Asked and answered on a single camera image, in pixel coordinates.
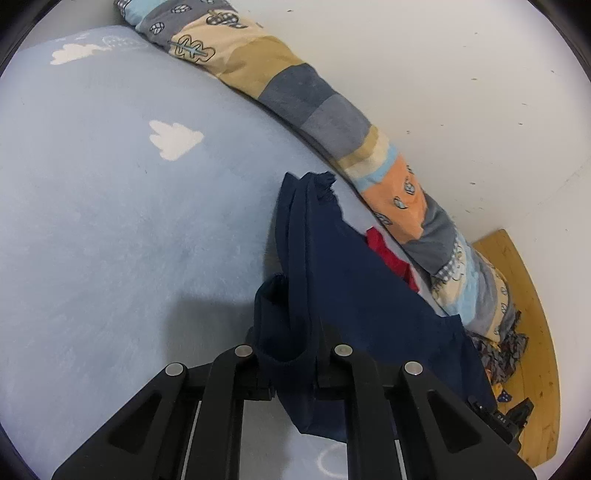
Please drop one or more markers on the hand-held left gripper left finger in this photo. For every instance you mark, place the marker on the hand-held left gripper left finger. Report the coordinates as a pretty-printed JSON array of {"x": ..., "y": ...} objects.
[{"x": 228, "y": 378}]

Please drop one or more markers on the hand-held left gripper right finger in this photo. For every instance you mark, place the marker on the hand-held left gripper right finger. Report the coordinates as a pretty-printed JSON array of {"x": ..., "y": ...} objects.
[{"x": 358, "y": 378}]

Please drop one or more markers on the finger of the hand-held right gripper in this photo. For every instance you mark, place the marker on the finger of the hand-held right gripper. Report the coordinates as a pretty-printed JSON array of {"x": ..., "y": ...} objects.
[
  {"x": 496, "y": 422},
  {"x": 521, "y": 413}
]

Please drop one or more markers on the navy shirt with red collar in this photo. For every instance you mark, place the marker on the navy shirt with red collar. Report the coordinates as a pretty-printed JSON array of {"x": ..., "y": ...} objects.
[{"x": 351, "y": 286}]

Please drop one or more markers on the dark floral patterned cloth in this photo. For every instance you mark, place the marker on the dark floral patterned cloth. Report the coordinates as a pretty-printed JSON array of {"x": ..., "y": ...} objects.
[{"x": 501, "y": 353}]

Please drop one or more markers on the wooden headboard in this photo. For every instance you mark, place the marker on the wooden headboard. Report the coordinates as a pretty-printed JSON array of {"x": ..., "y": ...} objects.
[{"x": 538, "y": 332}]

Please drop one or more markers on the light blue cloud-print bedsheet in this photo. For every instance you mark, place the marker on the light blue cloud-print bedsheet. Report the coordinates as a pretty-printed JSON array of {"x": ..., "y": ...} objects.
[{"x": 115, "y": 230}]

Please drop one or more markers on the patchwork quilt roll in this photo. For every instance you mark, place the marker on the patchwork quilt roll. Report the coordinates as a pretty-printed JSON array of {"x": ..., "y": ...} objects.
[{"x": 295, "y": 97}]

